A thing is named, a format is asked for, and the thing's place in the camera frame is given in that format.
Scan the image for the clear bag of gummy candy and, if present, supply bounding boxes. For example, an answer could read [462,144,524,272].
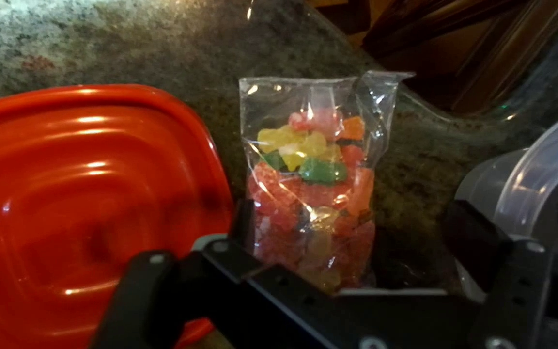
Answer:
[239,68,417,293]

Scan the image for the clear plastic bowl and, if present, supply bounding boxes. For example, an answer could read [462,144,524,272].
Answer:
[456,103,558,260]

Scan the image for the wooden lower cabinet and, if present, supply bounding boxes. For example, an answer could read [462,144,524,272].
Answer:
[310,0,558,118]

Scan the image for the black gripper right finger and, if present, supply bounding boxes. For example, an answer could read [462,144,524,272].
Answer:
[444,200,556,349]

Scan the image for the red plastic bowl lid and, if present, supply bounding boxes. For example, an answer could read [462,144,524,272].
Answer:
[0,84,237,349]

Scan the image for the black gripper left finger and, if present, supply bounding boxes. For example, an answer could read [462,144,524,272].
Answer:
[91,200,384,349]

